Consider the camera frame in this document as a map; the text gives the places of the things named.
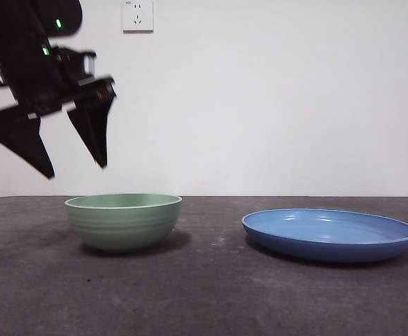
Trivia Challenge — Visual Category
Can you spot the green bowl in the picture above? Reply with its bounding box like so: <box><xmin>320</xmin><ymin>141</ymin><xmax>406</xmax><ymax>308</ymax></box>
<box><xmin>64</xmin><ymin>193</ymin><xmax>183</xmax><ymax>254</ymax></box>

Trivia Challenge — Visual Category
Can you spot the blue plate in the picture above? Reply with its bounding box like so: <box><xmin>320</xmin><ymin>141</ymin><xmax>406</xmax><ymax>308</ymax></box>
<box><xmin>241</xmin><ymin>208</ymin><xmax>408</xmax><ymax>264</ymax></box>

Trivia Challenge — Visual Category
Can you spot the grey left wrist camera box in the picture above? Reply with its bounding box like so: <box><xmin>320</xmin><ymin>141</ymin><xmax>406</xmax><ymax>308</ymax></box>
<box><xmin>59</xmin><ymin>48</ymin><xmax>97</xmax><ymax>80</ymax></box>

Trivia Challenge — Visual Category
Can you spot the white wall socket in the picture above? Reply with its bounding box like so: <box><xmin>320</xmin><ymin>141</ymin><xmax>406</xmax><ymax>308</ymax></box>
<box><xmin>122</xmin><ymin>0</ymin><xmax>155</xmax><ymax>34</ymax></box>

